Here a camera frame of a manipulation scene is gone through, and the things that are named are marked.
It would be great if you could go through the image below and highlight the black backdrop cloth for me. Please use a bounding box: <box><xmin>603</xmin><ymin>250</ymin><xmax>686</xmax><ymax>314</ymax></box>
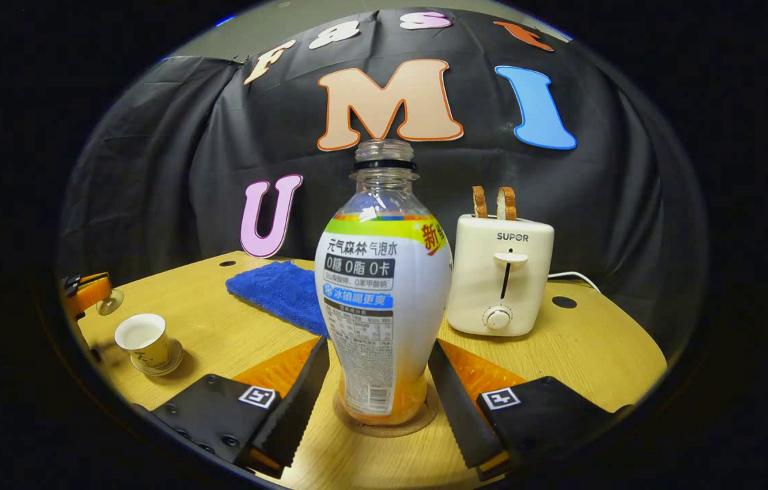
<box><xmin>57</xmin><ymin>7</ymin><xmax>707</xmax><ymax>341</ymax></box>

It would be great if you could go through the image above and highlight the clear plastic water bottle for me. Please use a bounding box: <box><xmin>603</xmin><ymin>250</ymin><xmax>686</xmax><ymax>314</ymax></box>
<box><xmin>314</xmin><ymin>140</ymin><xmax>454</xmax><ymax>426</ymax></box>

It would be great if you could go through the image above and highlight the cream ceramic teacup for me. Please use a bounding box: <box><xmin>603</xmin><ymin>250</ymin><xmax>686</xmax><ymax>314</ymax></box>
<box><xmin>114</xmin><ymin>313</ymin><xmax>172</xmax><ymax>372</ymax></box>

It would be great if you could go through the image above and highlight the white power cable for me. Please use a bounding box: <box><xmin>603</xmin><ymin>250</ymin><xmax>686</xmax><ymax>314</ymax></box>
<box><xmin>548</xmin><ymin>271</ymin><xmax>602</xmax><ymax>293</ymax></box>

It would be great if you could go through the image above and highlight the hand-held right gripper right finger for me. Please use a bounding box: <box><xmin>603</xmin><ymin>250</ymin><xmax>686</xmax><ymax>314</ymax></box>
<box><xmin>428</xmin><ymin>340</ymin><xmax>636</xmax><ymax>480</ymax></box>

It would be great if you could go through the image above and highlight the blue folded towel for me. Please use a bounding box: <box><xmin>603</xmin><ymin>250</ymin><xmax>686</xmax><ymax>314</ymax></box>
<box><xmin>225</xmin><ymin>261</ymin><xmax>330</xmax><ymax>338</ymax></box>

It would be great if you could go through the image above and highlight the cream ceramic saucer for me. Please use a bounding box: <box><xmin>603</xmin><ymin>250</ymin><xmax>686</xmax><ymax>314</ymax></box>
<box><xmin>131</xmin><ymin>340</ymin><xmax>184</xmax><ymax>376</ymax></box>

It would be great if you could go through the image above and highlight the cream toaster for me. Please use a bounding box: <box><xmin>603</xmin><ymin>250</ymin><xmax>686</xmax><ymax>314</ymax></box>
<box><xmin>446</xmin><ymin>214</ymin><xmax>555</xmax><ymax>338</ymax></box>

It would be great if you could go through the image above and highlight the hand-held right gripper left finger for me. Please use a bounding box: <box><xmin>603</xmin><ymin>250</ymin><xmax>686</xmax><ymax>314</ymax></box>
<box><xmin>146</xmin><ymin>337</ymin><xmax>330</xmax><ymax>477</ymax></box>

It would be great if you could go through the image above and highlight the round cork coaster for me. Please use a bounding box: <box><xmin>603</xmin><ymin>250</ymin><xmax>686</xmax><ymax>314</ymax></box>
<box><xmin>333</xmin><ymin>385</ymin><xmax>439</xmax><ymax>438</ymax></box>

